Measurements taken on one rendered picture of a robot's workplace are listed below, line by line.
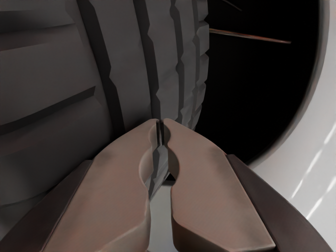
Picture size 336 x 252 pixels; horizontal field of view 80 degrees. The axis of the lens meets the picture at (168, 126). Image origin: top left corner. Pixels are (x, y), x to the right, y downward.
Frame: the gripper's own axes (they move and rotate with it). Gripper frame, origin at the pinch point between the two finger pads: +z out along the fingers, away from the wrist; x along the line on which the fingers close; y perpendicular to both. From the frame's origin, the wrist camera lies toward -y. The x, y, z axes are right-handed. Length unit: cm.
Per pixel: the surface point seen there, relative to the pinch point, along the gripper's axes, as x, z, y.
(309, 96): 24.8, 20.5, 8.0
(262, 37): 28, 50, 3
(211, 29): 15, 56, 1
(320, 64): 24.7, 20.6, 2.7
